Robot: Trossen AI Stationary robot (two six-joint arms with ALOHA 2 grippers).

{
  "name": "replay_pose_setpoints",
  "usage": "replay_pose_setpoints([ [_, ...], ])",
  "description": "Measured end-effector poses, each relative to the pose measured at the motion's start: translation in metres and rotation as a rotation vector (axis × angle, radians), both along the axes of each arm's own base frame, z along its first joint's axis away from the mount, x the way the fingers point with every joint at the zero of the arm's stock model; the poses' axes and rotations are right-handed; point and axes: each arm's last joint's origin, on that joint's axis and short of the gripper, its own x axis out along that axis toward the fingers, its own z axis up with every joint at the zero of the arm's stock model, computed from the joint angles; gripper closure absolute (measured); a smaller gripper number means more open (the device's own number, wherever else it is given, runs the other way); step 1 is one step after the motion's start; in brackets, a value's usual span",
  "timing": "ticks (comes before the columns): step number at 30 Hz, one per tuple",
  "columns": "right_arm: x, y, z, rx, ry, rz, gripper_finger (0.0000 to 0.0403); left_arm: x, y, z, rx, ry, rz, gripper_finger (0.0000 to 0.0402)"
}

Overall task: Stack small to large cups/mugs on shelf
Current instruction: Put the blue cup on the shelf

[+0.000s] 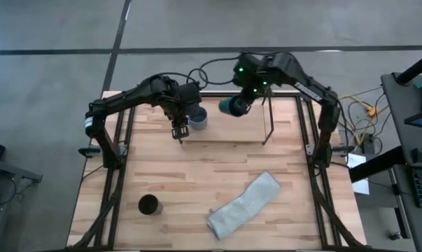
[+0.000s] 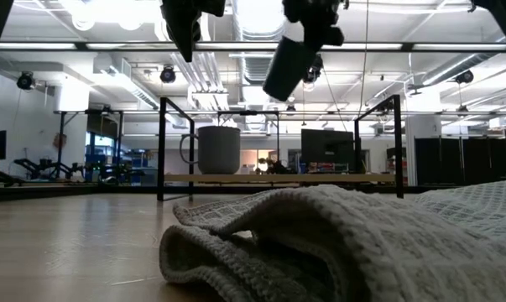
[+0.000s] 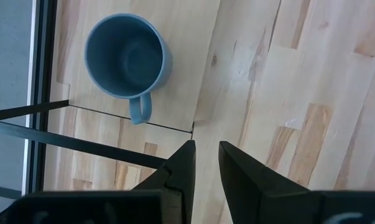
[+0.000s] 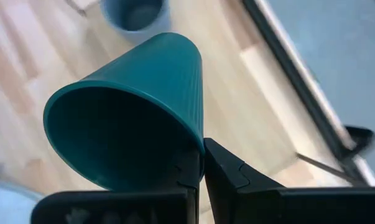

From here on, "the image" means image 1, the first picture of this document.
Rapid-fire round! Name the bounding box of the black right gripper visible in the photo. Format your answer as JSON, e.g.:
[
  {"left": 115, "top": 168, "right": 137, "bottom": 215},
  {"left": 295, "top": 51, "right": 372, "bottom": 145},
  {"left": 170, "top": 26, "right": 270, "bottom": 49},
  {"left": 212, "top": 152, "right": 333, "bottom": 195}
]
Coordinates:
[{"left": 231, "top": 87, "right": 264, "bottom": 115}]

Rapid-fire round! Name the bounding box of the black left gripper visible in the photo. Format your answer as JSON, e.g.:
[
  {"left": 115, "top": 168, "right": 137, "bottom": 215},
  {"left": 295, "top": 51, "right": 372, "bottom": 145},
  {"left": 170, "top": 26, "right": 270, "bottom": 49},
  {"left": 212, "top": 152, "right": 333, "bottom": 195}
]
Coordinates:
[{"left": 167, "top": 83, "right": 202, "bottom": 140}]

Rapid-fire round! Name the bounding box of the teal cup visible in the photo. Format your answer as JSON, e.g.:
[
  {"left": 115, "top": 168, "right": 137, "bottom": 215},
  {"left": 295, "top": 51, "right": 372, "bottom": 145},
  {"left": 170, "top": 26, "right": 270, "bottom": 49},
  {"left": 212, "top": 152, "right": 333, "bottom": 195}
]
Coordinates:
[{"left": 218, "top": 97, "right": 248, "bottom": 118}]

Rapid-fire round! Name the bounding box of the grey-blue cup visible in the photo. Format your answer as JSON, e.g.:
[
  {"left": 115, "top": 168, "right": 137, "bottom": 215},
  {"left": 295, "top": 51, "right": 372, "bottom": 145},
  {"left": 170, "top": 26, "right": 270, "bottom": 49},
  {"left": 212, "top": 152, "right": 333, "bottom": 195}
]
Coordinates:
[{"left": 188, "top": 106, "right": 209, "bottom": 132}]

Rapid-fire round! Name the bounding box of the black cup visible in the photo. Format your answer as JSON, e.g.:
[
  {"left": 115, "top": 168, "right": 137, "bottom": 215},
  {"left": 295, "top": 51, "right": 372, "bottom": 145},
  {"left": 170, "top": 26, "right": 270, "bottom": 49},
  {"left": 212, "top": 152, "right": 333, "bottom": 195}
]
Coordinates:
[{"left": 138, "top": 194, "right": 164, "bottom": 216}]

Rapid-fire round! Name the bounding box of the grey waffle towel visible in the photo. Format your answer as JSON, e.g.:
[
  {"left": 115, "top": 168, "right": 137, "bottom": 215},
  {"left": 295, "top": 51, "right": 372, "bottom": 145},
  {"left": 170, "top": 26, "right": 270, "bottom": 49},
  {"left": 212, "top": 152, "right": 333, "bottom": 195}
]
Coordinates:
[{"left": 206, "top": 170, "right": 282, "bottom": 241}]

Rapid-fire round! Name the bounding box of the black power strip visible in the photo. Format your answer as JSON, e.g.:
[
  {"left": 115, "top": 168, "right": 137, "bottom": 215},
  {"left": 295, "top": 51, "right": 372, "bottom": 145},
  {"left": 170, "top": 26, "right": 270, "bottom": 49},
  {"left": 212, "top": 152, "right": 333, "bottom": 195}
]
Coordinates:
[{"left": 358, "top": 134, "right": 377, "bottom": 154}]

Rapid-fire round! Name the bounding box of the white paper sheet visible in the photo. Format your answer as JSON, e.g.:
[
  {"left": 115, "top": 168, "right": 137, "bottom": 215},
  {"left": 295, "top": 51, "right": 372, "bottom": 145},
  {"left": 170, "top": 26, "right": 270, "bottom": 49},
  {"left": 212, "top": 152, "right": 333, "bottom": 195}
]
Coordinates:
[{"left": 346, "top": 153, "right": 371, "bottom": 196}]

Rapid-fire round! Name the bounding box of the dark grey desk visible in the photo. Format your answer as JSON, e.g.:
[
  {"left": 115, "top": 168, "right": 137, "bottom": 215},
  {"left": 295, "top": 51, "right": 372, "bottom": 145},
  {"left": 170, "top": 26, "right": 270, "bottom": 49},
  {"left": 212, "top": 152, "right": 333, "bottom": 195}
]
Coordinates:
[{"left": 381, "top": 71, "right": 422, "bottom": 252}]

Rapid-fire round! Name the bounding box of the black monitor pole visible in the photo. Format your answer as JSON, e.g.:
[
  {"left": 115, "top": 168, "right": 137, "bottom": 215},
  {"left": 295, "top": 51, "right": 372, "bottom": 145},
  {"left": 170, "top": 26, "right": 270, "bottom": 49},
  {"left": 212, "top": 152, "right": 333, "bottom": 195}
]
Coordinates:
[{"left": 395, "top": 50, "right": 422, "bottom": 85}]

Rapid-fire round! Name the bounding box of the grey side desk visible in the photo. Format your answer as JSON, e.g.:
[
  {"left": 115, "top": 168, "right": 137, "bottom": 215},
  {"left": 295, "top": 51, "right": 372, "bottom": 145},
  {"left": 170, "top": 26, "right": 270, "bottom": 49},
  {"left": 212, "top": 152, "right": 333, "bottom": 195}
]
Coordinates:
[{"left": 0, "top": 138, "right": 43, "bottom": 252}]

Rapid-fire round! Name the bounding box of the black aluminium table frame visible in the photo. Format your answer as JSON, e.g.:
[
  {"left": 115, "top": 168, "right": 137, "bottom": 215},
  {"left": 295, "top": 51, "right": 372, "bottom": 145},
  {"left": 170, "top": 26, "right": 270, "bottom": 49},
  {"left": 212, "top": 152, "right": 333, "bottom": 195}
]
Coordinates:
[{"left": 69, "top": 91, "right": 407, "bottom": 252}]

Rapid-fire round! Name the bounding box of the black looped cable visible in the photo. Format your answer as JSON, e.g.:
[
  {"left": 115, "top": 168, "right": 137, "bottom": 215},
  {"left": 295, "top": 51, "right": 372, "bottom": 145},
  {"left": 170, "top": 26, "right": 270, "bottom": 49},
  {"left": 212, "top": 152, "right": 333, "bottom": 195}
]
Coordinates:
[
  {"left": 186, "top": 67, "right": 209, "bottom": 90},
  {"left": 198, "top": 55, "right": 243, "bottom": 87}
]

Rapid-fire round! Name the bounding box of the black side bracket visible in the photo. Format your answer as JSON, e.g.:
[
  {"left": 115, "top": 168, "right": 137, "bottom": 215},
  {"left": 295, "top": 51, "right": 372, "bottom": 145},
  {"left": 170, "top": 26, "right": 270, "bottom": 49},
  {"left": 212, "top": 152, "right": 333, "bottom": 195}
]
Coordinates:
[
  {"left": 331, "top": 144, "right": 356, "bottom": 155},
  {"left": 78, "top": 145, "right": 102, "bottom": 158}
]

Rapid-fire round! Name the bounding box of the yellow floor cable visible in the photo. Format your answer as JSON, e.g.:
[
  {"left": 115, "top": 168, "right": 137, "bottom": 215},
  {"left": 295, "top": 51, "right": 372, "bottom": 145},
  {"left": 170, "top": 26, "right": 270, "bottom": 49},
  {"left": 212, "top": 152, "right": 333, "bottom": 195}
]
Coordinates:
[{"left": 339, "top": 86, "right": 385, "bottom": 146}]

